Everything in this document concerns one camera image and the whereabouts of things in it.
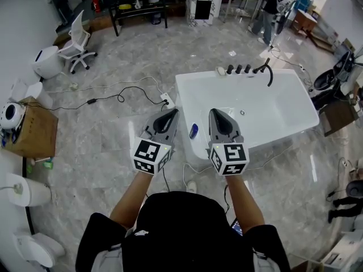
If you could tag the white office chair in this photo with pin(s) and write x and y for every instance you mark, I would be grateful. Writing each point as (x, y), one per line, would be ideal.
(76, 41)

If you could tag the person's black shirt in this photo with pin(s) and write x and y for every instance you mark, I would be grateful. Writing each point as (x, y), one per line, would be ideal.
(184, 231)

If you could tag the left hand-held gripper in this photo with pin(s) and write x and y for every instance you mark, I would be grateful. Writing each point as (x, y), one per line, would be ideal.
(147, 154)

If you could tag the white soap dish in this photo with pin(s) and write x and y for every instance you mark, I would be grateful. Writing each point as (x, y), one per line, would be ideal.
(219, 71)

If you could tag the black hand shower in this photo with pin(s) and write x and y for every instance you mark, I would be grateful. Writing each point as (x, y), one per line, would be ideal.
(256, 69)

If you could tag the brown cardboard box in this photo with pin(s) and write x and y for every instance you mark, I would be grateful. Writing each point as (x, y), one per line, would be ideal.
(37, 129)

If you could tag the person's right forearm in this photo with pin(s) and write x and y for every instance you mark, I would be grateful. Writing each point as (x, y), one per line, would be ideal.
(242, 203)

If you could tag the black shelf table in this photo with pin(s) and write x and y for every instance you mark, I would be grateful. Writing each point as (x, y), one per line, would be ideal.
(136, 7)

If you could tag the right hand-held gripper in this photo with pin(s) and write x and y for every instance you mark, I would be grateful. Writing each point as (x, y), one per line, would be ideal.
(231, 157)

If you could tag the white boxy appliance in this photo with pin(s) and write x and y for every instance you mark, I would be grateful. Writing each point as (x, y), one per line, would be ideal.
(344, 254)

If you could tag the black power adapter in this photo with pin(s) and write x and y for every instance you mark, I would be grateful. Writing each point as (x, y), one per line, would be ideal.
(91, 101)

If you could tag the blue bottle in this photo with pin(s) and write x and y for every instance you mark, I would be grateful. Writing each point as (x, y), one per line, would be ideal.
(194, 130)

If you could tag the white rounded appliance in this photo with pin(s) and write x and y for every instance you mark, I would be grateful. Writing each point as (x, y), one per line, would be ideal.
(46, 62)

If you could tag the red fire extinguisher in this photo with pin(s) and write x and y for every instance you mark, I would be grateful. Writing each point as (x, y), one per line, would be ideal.
(97, 2)

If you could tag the person's white shoe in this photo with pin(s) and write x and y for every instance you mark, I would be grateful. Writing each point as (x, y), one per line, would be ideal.
(192, 186)

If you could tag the wooden table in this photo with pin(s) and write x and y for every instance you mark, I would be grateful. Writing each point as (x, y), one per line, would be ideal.
(307, 21)

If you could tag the person's left forearm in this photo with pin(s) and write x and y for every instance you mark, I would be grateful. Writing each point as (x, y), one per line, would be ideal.
(133, 197)

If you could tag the white round device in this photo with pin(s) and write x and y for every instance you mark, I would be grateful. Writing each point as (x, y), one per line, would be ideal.
(11, 115)

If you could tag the white marble cabinet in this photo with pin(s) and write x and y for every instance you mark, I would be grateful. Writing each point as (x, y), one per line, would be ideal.
(202, 4)

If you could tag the white power strip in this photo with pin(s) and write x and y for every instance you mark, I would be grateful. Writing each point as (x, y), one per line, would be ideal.
(166, 99)

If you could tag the black bathtub knob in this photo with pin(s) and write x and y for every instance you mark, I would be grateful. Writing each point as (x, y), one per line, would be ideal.
(238, 68)
(247, 68)
(229, 68)

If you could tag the small white power socket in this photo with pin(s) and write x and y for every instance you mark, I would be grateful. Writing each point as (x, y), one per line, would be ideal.
(73, 86)

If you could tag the white bathtub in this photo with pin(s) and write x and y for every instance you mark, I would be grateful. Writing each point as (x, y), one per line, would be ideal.
(255, 101)

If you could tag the green packet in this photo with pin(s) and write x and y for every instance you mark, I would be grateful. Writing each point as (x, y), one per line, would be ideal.
(47, 163)

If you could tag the black curved bathtub faucet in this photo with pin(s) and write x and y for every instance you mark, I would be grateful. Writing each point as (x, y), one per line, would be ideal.
(270, 75)

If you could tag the brown wooden box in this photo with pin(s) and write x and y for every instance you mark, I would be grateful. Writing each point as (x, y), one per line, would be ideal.
(339, 118)

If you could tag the black salon basin chair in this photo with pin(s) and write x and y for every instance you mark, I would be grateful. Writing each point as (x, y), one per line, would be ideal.
(331, 75)

